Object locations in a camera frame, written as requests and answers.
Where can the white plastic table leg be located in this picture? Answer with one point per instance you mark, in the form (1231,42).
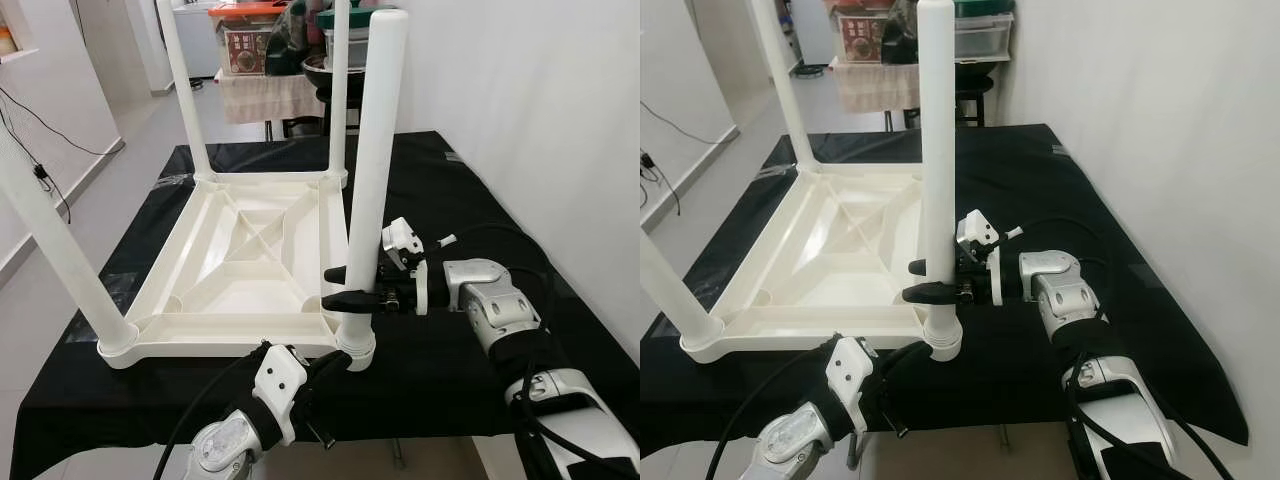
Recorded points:
(338,100)
(185,90)
(380,140)
(70,260)
(785,80)
(937,130)
(680,290)

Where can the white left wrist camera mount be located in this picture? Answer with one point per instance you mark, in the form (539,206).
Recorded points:
(278,385)
(850,375)

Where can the grey metal table leg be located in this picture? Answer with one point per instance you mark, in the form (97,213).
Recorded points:
(1005,435)
(400,455)
(856,452)

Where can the red printed box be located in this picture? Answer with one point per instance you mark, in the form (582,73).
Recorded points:
(247,45)
(868,35)

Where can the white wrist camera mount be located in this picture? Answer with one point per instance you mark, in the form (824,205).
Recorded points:
(850,375)
(278,385)
(403,240)
(975,232)

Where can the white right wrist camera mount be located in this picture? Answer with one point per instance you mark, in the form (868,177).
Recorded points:
(975,232)
(403,240)

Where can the dark floor mop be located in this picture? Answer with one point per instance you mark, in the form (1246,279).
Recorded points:
(810,68)

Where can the black tablecloth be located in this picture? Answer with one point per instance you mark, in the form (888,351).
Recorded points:
(470,200)
(1100,200)

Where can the beige patterned tablecloth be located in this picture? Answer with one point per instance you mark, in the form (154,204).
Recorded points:
(265,95)
(878,88)

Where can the white tall appliance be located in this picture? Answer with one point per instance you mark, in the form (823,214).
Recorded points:
(195,35)
(815,30)

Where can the white plastic children table top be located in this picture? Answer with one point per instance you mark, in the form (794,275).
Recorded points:
(240,250)
(830,250)

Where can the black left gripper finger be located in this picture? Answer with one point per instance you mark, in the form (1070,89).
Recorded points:
(905,362)
(328,372)

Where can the clear container with green lid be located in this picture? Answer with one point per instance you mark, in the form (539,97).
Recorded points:
(355,35)
(985,30)

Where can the black bag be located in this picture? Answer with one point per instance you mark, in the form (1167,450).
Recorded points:
(903,35)
(295,40)

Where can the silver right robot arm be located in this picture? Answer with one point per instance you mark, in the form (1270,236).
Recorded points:
(1070,300)
(500,310)

